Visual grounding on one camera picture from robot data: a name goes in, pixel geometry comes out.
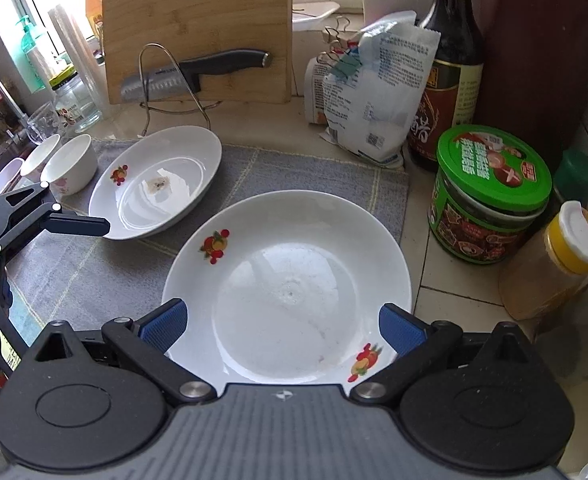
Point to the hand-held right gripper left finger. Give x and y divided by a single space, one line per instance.
164 325

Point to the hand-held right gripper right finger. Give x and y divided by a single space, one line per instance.
399 330

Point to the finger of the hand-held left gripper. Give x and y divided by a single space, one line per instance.
1 327
84 226

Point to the white pink floral bowl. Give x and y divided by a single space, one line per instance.
71 160
1 177
36 152

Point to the white floral plate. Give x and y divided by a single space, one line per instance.
174 160
284 260

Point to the clear glass mug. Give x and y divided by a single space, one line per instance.
44 122

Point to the green lidded glass jar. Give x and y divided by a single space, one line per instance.
81 107

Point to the metal faucet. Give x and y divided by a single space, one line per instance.
11 105

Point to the yellow lidded spice bottle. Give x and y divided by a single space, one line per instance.
539 270

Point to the green soap pump bottle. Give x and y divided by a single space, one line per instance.
24 55

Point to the green lidded sauce jar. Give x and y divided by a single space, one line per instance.
489 170

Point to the clear bottle red cap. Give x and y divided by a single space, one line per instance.
584 330

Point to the stack of clear plastic cups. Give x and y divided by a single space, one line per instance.
71 40

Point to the grey blue checked towel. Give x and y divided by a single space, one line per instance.
284 170

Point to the large white printed packet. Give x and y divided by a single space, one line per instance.
374 105

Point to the green capped bottle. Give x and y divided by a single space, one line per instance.
579 177

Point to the small white printed packet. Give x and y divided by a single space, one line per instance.
316 95

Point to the dark soy sauce bottle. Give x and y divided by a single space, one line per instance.
444 85

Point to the bamboo cutting board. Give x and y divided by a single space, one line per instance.
199 5

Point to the silver binder clip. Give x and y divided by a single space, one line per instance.
335 56

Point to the dark brown knife block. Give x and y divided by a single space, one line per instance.
534 60

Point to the white plastic tray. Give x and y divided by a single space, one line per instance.
314 14

